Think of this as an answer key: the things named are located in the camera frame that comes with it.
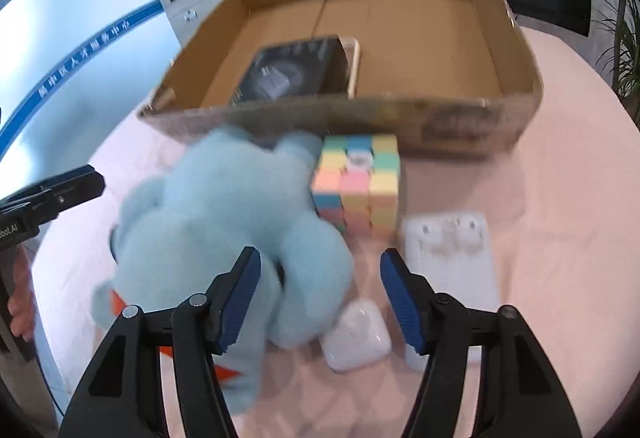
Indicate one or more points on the brown cardboard box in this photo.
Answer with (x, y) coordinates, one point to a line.
(425, 43)

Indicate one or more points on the black product box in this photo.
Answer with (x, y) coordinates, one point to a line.
(290, 68)

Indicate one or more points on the tall palm-leaf plant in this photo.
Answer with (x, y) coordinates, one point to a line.
(620, 18)

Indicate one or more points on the beige flat box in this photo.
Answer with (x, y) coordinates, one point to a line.
(353, 68)

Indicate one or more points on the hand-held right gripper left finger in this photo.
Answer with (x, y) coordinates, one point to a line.
(240, 303)

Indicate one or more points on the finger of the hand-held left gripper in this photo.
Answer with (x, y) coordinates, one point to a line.
(65, 190)

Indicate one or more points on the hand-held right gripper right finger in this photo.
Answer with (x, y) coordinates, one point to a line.
(400, 298)

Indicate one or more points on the person's left hand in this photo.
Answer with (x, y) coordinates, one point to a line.
(22, 313)

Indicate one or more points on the pastel puzzle cube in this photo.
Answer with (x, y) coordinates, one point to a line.
(355, 198)

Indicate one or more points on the white power adapter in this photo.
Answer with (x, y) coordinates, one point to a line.
(450, 268)

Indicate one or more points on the light blue plush toy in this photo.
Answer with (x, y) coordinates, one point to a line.
(210, 208)

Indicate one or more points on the white earbuds case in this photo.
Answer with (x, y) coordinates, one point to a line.
(355, 338)

